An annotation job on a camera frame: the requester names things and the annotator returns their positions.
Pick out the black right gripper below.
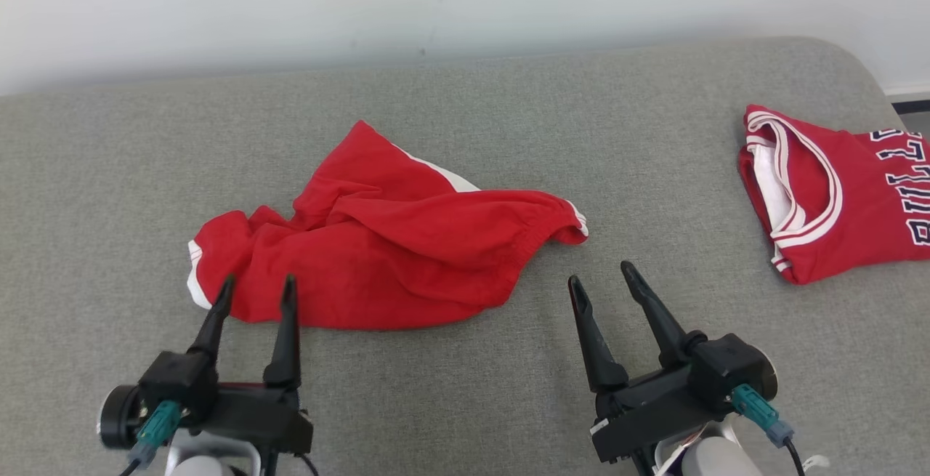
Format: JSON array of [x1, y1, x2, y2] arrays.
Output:
[[567, 260, 728, 463]]

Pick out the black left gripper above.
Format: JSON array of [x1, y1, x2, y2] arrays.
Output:
[[187, 275, 315, 456]]

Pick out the red white basketball shorts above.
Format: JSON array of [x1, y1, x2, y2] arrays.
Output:
[[186, 120, 590, 332]]

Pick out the red Bulls basketball jersey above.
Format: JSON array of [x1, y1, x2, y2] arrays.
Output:
[[737, 104, 930, 286]]

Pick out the black cable green plug left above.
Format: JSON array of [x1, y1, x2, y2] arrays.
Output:
[[118, 399, 182, 476]]

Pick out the red white wire bundle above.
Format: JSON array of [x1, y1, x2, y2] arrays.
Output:
[[652, 429, 709, 476]]

